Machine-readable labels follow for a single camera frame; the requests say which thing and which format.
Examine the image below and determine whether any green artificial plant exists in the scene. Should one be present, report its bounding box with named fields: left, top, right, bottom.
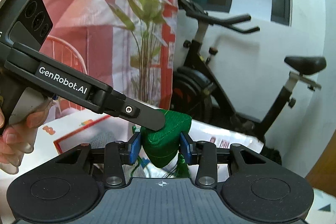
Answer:
left=108, top=0, right=179, bottom=116

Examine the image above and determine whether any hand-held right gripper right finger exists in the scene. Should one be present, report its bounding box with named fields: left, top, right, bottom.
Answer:
left=180, top=132, right=270, bottom=188

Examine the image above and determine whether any grey knitted cloth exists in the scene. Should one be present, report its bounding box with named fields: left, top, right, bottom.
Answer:
left=90, top=132, right=120, bottom=148

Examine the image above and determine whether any green fabric pouch with tassel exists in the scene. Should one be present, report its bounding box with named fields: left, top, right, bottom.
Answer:
left=132, top=109, right=193, bottom=178

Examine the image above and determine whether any red cardboard box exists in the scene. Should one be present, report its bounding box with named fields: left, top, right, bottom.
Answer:
left=54, top=115, right=265, bottom=161

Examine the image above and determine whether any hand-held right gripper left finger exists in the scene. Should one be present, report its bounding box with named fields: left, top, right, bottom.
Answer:
left=54, top=132, right=142, bottom=188

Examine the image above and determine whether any orange wire chair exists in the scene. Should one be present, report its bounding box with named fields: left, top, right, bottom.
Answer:
left=39, top=35, right=89, bottom=116

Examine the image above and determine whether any wooden door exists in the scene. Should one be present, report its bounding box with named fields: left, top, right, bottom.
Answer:
left=305, top=128, right=336, bottom=199

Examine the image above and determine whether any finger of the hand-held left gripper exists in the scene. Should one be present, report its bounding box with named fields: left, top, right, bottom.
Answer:
left=108, top=89, right=167, bottom=132

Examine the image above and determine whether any black exercise bike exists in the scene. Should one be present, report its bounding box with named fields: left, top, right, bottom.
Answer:
left=170, top=0, right=327, bottom=161

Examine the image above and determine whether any person's left hand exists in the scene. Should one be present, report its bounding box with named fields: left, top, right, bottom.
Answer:
left=0, top=98, right=54, bottom=175

